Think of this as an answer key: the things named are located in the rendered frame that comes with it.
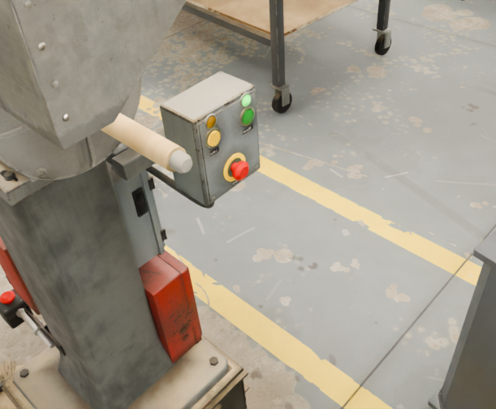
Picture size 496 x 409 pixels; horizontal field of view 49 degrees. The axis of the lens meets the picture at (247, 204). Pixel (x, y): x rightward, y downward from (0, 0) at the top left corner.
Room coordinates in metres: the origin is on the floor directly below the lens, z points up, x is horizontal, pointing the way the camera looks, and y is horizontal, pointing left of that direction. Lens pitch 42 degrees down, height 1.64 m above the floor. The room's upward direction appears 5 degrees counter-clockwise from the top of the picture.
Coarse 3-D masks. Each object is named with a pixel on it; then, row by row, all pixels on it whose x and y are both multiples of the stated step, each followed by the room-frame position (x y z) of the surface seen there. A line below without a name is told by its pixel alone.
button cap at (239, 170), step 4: (232, 164) 0.85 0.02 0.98; (236, 164) 0.84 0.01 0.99; (240, 164) 0.84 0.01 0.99; (244, 164) 0.84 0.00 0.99; (232, 168) 0.85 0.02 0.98; (236, 168) 0.83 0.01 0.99; (240, 168) 0.83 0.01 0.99; (244, 168) 0.84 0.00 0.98; (248, 168) 0.85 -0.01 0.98; (232, 172) 0.83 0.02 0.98; (236, 172) 0.83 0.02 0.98; (240, 172) 0.83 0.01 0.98; (244, 172) 0.84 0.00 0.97; (236, 176) 0.83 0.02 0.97; (240, 176) 0.83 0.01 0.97; (244, 176) 0.83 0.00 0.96
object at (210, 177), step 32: (192, 96) 0.89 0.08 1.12; (224, 96) 0.88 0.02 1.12; (192, 128) 0.81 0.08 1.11; (224, 128) 0.84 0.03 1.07; (256, 128) 0.90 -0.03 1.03; (192, 160) 0.82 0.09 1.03; (224, 160) 0.84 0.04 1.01; (256, 160) 0.90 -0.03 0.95; (192, 192) 0.83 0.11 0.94; (224, 192) 0.83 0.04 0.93
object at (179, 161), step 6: (180, 150) 0.53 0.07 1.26; (174, 156) 0.52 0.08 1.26; (180, 156) 0.51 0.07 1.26; (186, 156) 0.52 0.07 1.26; (174, 162) 0.51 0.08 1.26; (180, 162) 0.51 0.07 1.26; (186, 162) 0.51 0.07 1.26; (174, 168) 0.51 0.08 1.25; (180, 168) 0.50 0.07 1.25; (186, 168) 0.51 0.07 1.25
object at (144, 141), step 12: (120, 120) 0.60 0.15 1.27; (132, 120) 0.60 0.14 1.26; (108, 132) 0.60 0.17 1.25; (120, 132) 0.58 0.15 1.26; (132, 132) 0.57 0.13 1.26; (144, 132) 0.56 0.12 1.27; (132, 144) 0.56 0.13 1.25; (144, 144) 0.55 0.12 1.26; (156, 144) 0.54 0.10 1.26; (168, 144) 0.53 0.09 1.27; (144, 156) 0.55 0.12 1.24; (156, 156) 0.53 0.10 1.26; (168, 156) 0.52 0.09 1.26; (168, 168) 0.52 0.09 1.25
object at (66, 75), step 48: (0, 0) 0.38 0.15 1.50; (48, 0) 0.39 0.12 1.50; (96, 0) 0.41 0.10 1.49; (144, 0) 0.44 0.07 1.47; (0, 48) 0.40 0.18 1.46; (48, 48) 0.38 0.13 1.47; (96, 48) 0.40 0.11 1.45; (144, 48) 0.43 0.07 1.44; (0, 96) 0.43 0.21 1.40; (48, 96) 0.37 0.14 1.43; (96, 96) 0.40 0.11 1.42
